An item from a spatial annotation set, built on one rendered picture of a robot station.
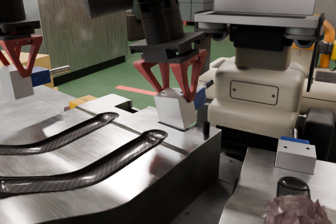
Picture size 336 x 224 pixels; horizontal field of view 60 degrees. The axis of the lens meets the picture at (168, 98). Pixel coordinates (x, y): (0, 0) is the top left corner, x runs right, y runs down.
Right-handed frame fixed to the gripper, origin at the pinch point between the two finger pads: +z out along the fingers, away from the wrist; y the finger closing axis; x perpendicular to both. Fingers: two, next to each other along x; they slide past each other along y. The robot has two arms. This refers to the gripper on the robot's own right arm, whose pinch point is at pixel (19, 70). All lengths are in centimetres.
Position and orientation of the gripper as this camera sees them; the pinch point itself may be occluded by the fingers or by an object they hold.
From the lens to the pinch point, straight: 61.5
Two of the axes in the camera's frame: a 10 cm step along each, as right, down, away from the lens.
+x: 6.3, -2.9, 7.2
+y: 7.7, 2.3, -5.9
